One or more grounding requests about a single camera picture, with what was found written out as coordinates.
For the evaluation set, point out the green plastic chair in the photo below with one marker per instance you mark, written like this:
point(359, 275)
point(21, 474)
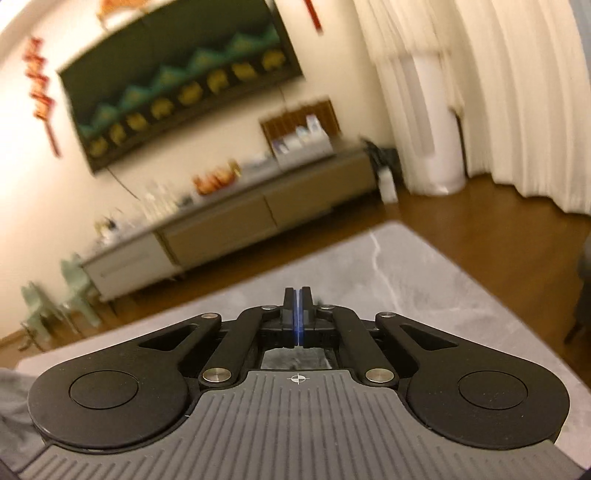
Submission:
point(78, 290)
point(39, 311)

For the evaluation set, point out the white tall air conditioner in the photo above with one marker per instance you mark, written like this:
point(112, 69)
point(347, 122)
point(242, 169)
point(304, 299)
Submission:
point(438, 129)

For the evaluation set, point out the cream curtain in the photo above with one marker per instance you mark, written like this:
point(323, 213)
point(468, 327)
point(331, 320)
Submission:
point(517, 92)

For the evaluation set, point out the long red hanging decoration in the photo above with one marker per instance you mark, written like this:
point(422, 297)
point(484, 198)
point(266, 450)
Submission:
point(42, 92)

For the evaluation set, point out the orange wall decoration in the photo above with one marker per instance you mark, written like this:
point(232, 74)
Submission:
point(117, 7)

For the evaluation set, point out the white plastic jug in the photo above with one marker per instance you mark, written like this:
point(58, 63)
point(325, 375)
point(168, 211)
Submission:
point(388, 187)

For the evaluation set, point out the grey marbled table mat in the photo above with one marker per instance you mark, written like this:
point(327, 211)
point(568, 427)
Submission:
point(415, 277)

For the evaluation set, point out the dark framed wall painting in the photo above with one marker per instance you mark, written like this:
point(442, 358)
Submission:
point(175, 69)

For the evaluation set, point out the black bag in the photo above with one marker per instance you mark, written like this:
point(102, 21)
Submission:
point(383, 154)

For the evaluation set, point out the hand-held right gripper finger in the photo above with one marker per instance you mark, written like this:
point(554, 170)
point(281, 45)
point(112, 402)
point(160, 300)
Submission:
point(295, 319)
point(303, 319)

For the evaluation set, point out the clear glass bottles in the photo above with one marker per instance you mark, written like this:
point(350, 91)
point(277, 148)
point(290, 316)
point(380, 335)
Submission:
point(158, 199)

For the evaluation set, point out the wooden desktop organiser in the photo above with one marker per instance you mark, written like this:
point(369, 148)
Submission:
point(300, 129)

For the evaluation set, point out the grey fuzzy garment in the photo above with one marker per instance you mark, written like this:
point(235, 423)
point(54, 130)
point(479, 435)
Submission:
point(11, 415)

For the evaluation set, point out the orange items on sideboard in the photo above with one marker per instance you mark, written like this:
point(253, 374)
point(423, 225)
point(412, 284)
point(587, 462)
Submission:
point(216, 179)

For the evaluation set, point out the short red hanging decoration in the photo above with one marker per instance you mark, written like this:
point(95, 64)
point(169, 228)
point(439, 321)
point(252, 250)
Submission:
point(313, 14)

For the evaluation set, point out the grey and brown sideboard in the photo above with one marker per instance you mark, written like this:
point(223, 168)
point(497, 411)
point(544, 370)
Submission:
point(221, 226)

